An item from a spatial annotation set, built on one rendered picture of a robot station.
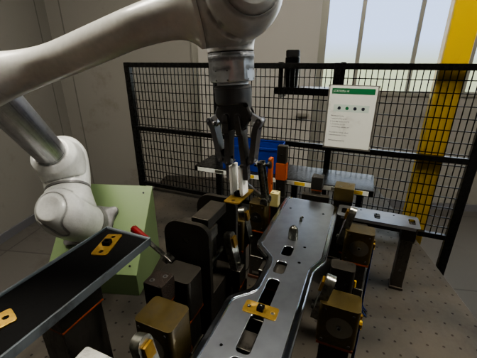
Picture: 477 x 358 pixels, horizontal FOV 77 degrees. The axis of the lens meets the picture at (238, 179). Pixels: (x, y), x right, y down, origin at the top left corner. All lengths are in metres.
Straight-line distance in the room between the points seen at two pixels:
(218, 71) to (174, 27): 0.17
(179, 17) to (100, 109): 3.48
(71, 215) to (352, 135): 1.25
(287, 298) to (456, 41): 1.24
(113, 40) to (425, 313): 1.29
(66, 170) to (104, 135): 2.76
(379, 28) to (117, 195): 2.80
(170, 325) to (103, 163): 3.53
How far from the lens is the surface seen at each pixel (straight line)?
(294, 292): 0.84
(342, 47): 3.30
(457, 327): 1.38
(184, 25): 0.45
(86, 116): 4.01
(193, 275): 0.76
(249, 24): 0.41
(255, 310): 0.78
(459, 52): 1.61
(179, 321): 0.66
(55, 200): 1.14
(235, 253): 0.89
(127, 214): 1.32
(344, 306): 0.77
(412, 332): 1.29
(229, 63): 0.58
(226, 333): 0.74
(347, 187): 1.35
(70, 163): 1.19
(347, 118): 1.56
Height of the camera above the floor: 1.56
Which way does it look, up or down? 22 degrees down
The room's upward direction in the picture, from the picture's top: straight up
